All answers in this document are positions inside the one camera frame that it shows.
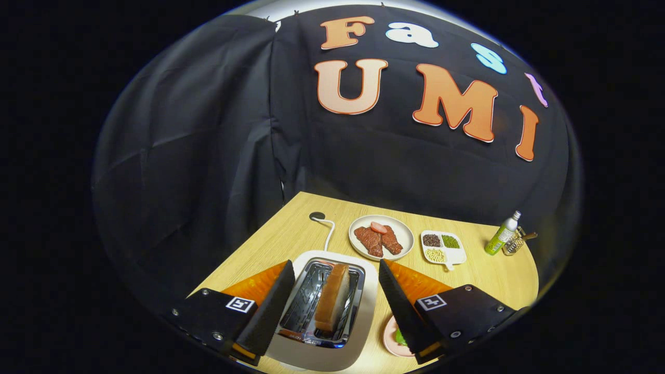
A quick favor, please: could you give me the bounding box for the green bottle with silver top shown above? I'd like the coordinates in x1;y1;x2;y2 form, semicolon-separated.
485;210;522;256

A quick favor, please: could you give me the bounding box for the black backdrop cloth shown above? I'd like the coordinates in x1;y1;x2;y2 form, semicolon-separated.
91;4;583;312

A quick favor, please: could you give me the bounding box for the brown meat slice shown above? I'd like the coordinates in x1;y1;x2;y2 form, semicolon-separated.
381;225;404;255
354;226;384;258

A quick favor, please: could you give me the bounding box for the white divided dish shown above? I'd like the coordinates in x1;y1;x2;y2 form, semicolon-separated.
420;230;467;271

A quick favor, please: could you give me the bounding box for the toasted bread slice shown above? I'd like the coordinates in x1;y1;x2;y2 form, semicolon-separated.
314;263;351;333

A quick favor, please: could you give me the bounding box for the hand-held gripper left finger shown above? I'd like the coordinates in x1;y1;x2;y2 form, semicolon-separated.
169;260;296;366

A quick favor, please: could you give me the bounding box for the white toaster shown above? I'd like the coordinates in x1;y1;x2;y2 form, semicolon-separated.
262;250;379;372

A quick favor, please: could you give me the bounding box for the round white plate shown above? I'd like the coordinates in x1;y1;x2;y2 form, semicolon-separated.
349;215;415;261

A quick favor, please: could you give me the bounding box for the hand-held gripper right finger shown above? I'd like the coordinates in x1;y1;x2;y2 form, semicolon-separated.
378;259;518;365

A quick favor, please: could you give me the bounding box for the white power cable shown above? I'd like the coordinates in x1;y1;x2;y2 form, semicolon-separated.
312;217;336;252

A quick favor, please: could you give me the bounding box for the metal wire utensil holder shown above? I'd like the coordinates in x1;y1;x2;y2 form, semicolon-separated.
502;227;526;256

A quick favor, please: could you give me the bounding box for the pink plate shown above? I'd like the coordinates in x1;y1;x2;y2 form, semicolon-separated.
383;315;416;357

